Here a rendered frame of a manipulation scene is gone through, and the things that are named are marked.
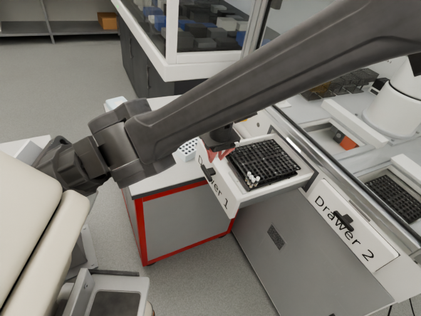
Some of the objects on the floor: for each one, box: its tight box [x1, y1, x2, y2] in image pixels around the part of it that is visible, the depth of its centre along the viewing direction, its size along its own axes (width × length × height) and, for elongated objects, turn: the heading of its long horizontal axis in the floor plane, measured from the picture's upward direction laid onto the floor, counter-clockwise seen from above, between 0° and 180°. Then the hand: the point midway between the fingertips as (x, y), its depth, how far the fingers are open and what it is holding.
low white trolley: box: [103, 95, 244, 266], centre depth 144 cm, size 58×62×76 cm
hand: (215, 158), depth 73 cm, fingers open, 3 cm apart
